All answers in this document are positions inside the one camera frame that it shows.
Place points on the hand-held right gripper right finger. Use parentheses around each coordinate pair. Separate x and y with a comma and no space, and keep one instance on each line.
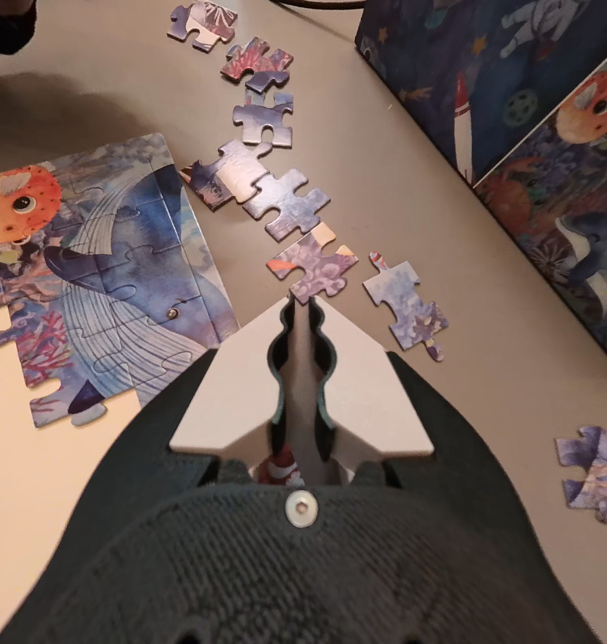
(378,402)

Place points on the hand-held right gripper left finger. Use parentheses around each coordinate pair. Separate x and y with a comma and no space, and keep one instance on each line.
(223,402)

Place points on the purple bubble puzzle piece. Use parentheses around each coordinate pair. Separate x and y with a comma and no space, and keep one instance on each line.
(316,269)

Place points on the sea animal jigsaw puzzle board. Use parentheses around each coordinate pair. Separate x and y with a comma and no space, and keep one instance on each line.
(132,261)

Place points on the row of loose jigsaw pieces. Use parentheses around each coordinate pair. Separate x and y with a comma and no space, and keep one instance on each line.
(286,206)

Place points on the illustrated puzzle box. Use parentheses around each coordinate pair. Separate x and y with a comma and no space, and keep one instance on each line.
(484,75)

